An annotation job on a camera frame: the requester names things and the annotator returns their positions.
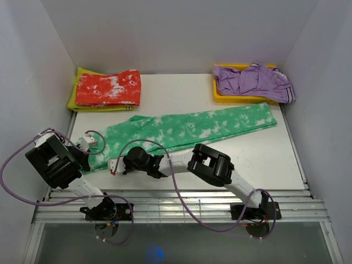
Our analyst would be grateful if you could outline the red tie-dye folded trousers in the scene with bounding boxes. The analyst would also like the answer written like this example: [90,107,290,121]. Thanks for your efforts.
[75,69,141,107]

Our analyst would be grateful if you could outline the yellow folded trousers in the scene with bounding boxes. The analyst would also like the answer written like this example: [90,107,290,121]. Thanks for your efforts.
[67,67,135,112]

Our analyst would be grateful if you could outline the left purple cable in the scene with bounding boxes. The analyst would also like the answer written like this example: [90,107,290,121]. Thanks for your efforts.
[0,130,135,245]

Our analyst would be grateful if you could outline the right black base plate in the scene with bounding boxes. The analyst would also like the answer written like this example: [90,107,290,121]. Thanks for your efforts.
[230,202,282,221]

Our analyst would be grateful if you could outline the purple trousers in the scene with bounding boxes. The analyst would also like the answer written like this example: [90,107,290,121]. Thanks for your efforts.
[212,62,295,103]

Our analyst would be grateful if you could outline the purple cable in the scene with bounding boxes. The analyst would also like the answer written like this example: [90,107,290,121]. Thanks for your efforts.
[114,139,277,240]
[0,130,135,245]

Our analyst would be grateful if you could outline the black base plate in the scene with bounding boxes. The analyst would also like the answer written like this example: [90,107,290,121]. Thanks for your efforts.
[79,203,132,221]
[230,202,282,221]

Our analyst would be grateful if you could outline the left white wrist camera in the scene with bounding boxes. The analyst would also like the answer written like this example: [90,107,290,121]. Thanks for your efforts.
[79,135,98,152]

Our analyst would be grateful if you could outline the yellow plastic tray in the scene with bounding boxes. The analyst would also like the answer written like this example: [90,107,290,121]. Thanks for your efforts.
[212,63,279,105]

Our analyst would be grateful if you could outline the green tie-dye trousers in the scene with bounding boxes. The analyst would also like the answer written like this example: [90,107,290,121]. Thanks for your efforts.
[88,103,277,173]

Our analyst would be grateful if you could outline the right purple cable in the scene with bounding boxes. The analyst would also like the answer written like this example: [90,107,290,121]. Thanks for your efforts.
[114,139,277,240]

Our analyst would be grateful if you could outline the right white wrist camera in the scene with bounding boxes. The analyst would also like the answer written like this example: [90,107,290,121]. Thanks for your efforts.
[107,157,125,175]

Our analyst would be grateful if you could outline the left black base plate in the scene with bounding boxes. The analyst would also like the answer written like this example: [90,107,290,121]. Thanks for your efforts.
[79,203,132,221]

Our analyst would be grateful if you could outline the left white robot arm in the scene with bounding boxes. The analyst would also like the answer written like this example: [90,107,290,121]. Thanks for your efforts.
[25,129,117,221]

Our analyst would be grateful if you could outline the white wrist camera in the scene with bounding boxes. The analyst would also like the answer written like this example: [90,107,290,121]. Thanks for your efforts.
[107,157,125,175]
[79,135,98,152]

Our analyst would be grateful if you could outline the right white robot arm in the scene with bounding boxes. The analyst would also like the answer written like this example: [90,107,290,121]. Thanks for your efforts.
[121,144,279,222]

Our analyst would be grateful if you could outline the aluminium rail frame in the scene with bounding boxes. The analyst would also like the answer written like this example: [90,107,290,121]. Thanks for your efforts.
[32,190,330,224]

